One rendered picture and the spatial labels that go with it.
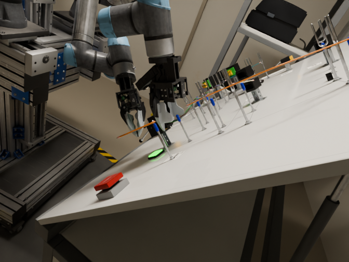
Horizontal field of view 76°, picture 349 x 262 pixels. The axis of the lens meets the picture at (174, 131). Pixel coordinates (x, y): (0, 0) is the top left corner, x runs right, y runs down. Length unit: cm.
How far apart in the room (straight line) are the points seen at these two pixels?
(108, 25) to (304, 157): 54
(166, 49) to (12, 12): 69
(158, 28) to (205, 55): 246
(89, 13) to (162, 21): 43
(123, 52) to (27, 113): 92
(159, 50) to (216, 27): 241
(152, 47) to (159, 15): 7
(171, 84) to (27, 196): 125
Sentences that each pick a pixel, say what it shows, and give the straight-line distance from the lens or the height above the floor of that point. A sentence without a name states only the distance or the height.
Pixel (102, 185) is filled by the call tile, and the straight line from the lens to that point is 53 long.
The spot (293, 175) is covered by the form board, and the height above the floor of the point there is 140.
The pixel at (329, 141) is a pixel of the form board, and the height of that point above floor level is 144.
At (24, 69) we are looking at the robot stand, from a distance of 109.
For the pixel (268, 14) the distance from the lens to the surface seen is 157.
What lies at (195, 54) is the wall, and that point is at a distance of 306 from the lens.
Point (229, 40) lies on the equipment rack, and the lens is 153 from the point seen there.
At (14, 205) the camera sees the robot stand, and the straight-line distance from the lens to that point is 160.
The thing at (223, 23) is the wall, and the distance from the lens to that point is 298.
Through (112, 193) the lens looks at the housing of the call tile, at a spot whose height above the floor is 112.
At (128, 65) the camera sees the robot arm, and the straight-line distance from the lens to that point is 82.
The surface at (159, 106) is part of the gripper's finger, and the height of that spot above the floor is 123.
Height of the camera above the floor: 153
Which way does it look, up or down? 32 degrees down
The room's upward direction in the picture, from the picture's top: 24 degrees clockwise
